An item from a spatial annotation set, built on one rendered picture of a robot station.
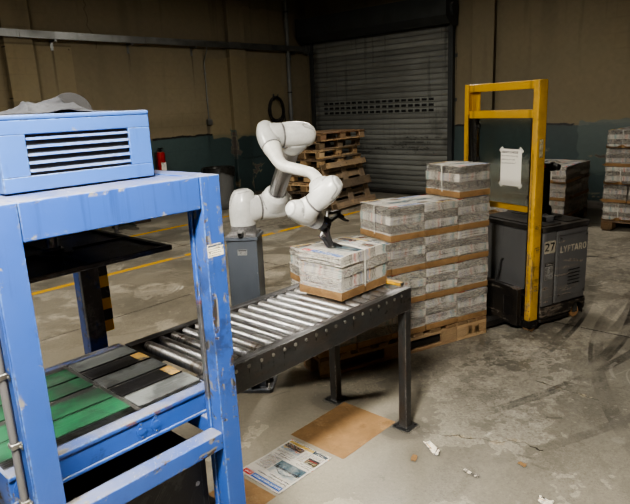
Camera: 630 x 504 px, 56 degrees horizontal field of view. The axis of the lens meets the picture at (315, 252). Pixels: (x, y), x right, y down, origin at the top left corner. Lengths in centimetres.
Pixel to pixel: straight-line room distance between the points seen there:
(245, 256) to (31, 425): 213
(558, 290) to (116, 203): 389
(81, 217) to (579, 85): 919
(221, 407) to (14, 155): 98
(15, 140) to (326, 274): 167
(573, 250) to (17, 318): 418
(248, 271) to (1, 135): 215
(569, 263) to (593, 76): 555
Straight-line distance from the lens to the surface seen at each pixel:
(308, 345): 256
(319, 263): 293
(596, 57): 1017
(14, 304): 158
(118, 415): 208
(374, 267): 307
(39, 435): 171
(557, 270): 491
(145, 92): 1063
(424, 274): 418
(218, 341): 194
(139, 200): 169
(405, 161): 1164
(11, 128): 173
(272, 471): 310
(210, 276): 186
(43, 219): 158
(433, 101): 1127
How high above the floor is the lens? 174
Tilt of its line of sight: 14 degrees down
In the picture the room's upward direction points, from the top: 3 degrees counter-clockwise
